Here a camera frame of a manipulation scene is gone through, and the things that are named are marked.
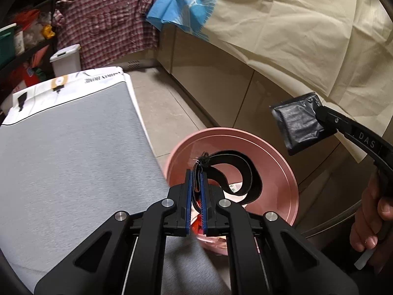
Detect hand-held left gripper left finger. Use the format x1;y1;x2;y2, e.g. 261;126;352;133
34;169;195;295

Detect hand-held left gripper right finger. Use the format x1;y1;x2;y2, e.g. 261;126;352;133
199;169;360;295

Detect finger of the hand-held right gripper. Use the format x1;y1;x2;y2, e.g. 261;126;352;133
316;104;347;134

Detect red mesh bag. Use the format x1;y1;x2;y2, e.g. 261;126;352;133
190;212;203;234

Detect black foil packet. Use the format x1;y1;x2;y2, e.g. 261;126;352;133
269;91;329;156

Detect black strap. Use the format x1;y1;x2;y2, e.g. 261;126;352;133
190;150;262;214

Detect pink plastic basin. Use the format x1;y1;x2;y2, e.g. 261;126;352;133
166;128;299;255

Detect person's right hand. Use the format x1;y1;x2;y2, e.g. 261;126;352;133
350;170;393;252

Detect cream blue floral sheet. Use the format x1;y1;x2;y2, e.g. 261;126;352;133
146;0;393;163

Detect white lidded bin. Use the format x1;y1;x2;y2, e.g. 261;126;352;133
50;44;82;77

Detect red plaid shirt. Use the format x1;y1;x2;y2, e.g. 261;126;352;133
54;0;162;70

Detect red box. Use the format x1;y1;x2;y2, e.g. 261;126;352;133
11;64;40;89

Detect black shelf rack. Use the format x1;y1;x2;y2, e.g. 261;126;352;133
0;0;59;99

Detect green storage box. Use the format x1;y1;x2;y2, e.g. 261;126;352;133
0;23;17;65

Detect red plastic bag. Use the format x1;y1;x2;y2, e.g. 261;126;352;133
15;9;40;27

